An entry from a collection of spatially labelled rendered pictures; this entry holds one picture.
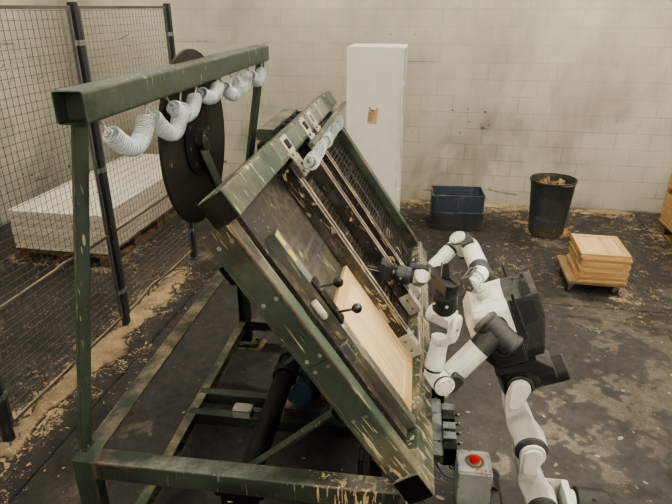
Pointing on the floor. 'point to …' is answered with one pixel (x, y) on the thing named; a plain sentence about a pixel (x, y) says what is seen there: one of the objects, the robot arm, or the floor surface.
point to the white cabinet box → (378, 109)
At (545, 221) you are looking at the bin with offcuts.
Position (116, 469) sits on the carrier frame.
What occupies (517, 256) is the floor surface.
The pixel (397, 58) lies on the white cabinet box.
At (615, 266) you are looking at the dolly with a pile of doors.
